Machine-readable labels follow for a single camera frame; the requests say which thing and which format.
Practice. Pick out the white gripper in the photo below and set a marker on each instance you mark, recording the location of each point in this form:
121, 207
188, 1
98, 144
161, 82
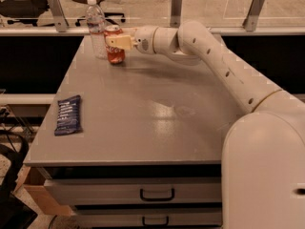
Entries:
144, 39

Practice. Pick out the red coke can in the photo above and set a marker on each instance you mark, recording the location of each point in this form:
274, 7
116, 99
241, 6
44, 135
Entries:
115, 55

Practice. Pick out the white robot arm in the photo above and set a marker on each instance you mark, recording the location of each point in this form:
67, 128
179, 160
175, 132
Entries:
263, 155

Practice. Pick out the clear plastic water bottle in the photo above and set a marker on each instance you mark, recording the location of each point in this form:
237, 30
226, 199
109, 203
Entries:
95, 19

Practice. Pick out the blue snack bag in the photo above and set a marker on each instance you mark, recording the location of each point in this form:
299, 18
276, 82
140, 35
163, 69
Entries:
68, 116

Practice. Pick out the black office chair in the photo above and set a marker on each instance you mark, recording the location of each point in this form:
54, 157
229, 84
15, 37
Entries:
23, 11

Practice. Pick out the grey top drawer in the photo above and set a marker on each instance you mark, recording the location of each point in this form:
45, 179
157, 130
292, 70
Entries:
121, 191

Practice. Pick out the grey drawer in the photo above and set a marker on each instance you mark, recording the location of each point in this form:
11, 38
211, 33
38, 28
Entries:
150, 217
121, 191

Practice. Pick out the cardboard box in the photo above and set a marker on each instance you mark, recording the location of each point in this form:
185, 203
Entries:
30, 180

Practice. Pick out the grey lower drawer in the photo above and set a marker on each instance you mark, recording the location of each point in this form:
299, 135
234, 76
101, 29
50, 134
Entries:
150, 217

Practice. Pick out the middle metal bracket post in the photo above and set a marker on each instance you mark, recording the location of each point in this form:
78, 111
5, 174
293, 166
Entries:
176, 9

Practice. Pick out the metal bracket post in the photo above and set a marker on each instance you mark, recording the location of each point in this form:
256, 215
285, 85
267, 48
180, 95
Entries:
176, 9
251, 20
59, 19

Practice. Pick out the left metal bracket post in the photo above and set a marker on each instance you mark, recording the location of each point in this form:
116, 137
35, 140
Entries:
59, 19

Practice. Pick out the right metal bracket post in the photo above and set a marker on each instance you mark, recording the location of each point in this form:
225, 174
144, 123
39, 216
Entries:
251, 20

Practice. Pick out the grey metal rail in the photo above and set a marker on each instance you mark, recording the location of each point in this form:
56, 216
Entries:
81, 31

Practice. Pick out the black top drawer handle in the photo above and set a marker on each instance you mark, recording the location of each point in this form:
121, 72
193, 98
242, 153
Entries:
157, 196

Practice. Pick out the black drawer handle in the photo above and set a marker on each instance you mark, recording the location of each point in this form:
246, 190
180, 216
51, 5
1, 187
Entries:
157, 196
164, 221

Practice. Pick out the black lower drawer handle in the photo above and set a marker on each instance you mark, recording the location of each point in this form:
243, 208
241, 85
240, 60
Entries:
164, 221

